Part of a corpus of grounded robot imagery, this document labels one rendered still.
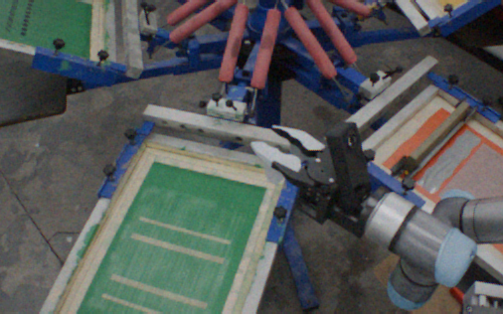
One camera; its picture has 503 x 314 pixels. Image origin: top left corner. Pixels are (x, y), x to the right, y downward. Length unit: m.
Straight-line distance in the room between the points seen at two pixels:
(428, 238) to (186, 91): 2.80
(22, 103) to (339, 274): 1.69
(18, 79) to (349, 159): 1.78
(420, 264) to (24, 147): 2.92
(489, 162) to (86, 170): 2.22
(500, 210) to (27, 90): 1.86
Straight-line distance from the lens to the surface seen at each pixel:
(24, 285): 2.74
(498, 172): 1.83
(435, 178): 1.71
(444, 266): 0.67
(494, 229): 0.77
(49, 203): 2.97
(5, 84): 2.26
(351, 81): 1.85
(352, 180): 0.68
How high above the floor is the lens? 2.24
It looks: 50 degrees down
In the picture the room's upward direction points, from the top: straight up
